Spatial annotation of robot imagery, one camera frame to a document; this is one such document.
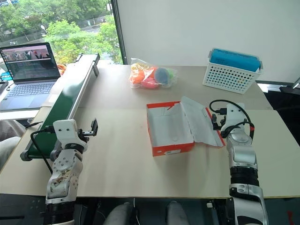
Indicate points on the green conveyor belt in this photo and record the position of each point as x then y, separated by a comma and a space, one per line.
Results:
63, 103

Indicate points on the clear plastic toy bag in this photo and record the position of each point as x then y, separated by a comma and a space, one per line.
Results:
138, 82

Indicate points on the green toy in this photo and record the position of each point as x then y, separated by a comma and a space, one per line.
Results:
171, 73

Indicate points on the grey rounded shape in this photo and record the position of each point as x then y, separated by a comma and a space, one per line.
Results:
177, 213
118, 214

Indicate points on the grey clothed seated person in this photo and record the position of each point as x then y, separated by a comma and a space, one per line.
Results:
9, 143

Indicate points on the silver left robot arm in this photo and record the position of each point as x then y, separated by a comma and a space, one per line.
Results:
63, 178

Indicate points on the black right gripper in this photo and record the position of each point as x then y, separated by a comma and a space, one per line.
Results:
220, 125

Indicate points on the black furniture piece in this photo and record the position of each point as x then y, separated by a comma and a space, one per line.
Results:
283, 105

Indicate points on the pink toy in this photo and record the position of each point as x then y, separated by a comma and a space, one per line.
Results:
150, 84

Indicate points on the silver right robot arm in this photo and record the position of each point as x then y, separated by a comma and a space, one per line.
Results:
242, 154

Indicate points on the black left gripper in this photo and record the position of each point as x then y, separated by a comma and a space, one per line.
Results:
86, 134

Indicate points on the white perforated plastic basket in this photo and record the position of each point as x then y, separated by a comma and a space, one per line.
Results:
225, 79

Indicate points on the black flat device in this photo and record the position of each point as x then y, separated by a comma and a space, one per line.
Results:
3, 86

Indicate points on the orange shoe box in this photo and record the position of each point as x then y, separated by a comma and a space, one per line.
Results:
173, 150

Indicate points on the open blue-grey laptop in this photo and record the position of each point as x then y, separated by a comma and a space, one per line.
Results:
30, 91

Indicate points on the dark window frame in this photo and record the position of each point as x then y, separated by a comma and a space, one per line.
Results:
118, 30

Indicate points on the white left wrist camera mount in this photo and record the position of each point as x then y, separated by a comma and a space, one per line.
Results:
64, 130

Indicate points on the orange toy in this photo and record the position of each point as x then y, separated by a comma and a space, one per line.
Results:
143, 75

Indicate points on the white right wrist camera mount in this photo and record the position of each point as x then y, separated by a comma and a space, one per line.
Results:
234, 114

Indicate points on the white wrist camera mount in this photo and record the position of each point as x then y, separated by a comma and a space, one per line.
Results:
234, 114
64, 130

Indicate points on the blue round toy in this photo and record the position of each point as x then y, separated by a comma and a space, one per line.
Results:
161, 75

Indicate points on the blue box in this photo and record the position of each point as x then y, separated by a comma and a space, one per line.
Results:
234, 59

